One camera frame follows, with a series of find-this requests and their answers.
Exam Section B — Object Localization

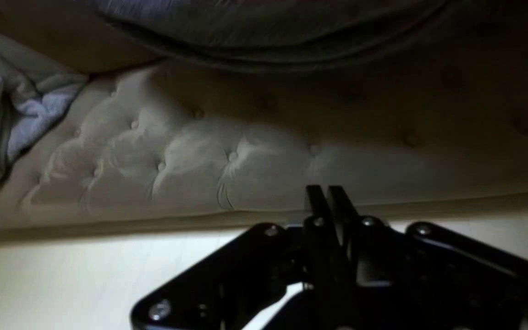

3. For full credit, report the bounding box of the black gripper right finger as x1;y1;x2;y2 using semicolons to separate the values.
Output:
330;186;359;242

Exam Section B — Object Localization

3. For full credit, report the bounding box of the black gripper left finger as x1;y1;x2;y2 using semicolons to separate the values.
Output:
304;186;333;244

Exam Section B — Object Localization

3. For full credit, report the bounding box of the grey tufted sofa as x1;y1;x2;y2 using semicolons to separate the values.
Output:
0;0;528;233

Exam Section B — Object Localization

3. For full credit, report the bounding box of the dark grey blanket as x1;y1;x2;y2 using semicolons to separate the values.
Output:
91;0;528;76

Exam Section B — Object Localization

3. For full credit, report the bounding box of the blue grey clothes pile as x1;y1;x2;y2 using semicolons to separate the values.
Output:
0;35;88;182

